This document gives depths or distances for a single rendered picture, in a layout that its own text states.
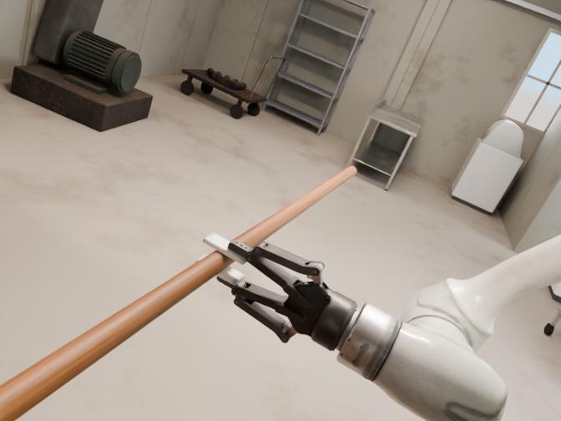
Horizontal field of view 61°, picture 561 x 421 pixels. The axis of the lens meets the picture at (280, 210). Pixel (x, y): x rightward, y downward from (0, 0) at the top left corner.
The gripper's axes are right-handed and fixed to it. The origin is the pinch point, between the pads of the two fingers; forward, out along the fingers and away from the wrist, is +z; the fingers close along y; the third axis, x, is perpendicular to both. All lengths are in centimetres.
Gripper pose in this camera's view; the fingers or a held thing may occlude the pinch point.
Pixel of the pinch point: (223, 258)
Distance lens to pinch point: 71.2
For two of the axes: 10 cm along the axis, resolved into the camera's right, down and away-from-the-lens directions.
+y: -3.5, 8.6, 3.7
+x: 3.7, -2.4, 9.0
